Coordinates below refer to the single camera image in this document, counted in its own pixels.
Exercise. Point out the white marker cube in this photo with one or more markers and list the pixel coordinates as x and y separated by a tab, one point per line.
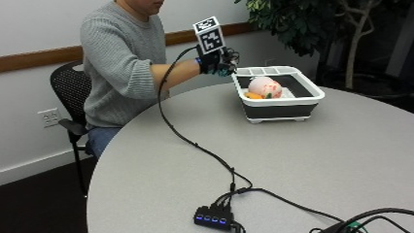
209	35

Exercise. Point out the pink and white plush toy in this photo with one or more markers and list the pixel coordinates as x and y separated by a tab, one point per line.
265	87

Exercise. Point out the orange toy piece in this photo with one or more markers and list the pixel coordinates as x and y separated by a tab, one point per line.
253	95

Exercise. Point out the white and black basin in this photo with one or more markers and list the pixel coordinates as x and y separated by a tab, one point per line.
280	97

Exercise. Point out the the person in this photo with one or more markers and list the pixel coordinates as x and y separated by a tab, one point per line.
126	64

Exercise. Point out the indoor potted tree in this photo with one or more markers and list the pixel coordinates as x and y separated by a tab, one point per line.
328	29

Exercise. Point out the black mesh office chair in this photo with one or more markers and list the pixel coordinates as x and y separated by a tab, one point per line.
71	97

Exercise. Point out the black usb hub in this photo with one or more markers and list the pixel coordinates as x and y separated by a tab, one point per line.
213	218

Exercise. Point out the wooden wall rail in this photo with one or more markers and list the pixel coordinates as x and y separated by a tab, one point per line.
52	55

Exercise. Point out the white wall outlet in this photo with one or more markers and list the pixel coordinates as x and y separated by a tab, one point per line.
50	117

